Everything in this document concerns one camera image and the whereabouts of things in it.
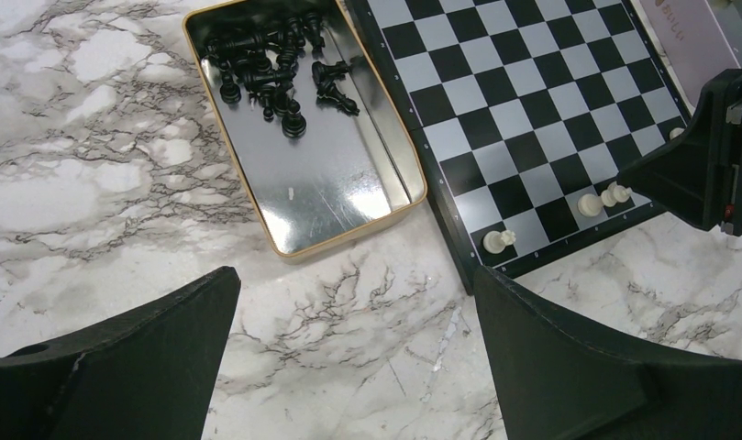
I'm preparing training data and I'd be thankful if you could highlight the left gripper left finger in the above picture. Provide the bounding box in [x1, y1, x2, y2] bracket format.
[0, 266, 241, 439]

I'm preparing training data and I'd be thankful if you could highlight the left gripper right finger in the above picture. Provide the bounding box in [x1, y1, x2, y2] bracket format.
[473, 267, 742, 439]

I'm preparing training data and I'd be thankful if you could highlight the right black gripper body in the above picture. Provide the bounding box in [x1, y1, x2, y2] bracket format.
[617, 69, 742, 237]

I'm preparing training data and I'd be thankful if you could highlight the white queen chess piece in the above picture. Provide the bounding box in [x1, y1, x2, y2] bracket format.
[600, 181, 633, 207]

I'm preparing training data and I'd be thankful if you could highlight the black chess pieces pile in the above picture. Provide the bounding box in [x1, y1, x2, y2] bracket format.
[199, 8, 327, 138]

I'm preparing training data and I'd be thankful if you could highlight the black white chessboard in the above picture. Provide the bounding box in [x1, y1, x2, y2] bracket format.
[347, 0, 691, 289]

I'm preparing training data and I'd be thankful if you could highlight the yellow tin tray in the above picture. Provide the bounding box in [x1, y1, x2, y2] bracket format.
[183, 1, 427, 264]

